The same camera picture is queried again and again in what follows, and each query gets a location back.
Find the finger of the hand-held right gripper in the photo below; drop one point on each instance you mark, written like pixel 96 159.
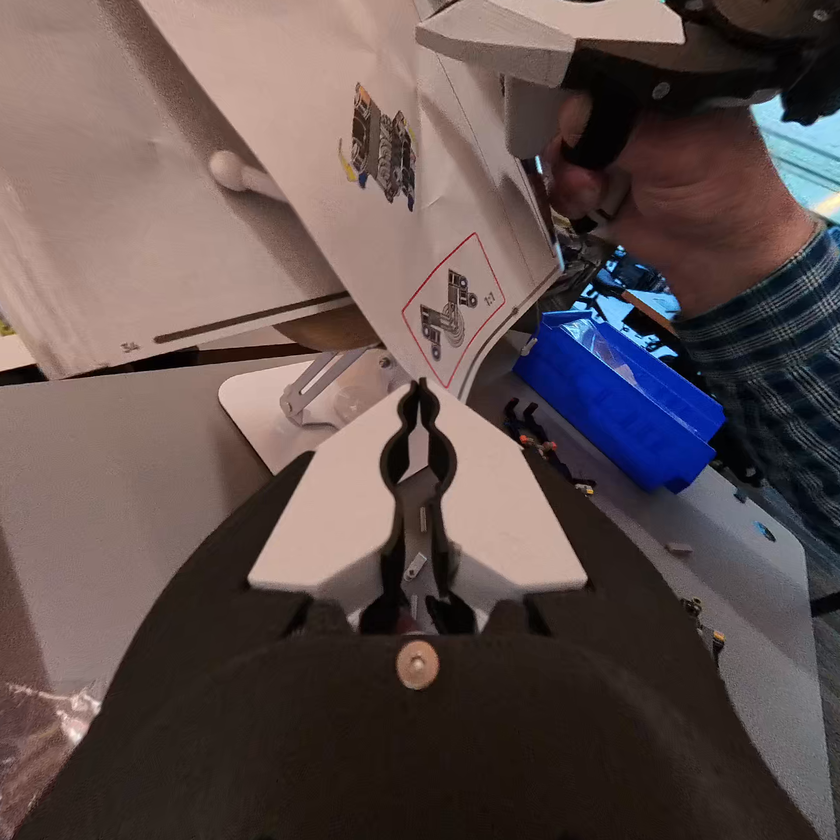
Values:
pixel 525 33
pixel 531 118

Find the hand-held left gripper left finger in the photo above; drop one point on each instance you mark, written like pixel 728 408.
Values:
pixel 328 512

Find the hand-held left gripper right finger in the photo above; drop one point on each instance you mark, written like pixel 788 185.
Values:
pixel 505 518

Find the white lego instruction booklet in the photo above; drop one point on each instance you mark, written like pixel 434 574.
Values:
pixel 295 98

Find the person's right forearm plaid sleeve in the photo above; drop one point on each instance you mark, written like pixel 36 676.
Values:
pixel 774 367

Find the scattered small lego pins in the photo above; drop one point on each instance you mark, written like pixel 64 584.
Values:
pixel 544 449

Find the small grey lego piece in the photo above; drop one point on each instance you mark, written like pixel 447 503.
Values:
pixel 679 547

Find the person's right hand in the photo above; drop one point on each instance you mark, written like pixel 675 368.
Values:
pixel 709 197

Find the white stand with grey hinge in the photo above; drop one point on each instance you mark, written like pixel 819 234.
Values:
pixel 262 420

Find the blue plastic storage bin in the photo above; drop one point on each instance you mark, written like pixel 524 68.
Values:
pixel 630 420

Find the white rounded peg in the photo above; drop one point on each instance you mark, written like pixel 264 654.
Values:
pixel 229 169

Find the crumpled clear plastic bag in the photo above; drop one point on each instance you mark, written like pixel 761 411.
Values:
pixel 33 735

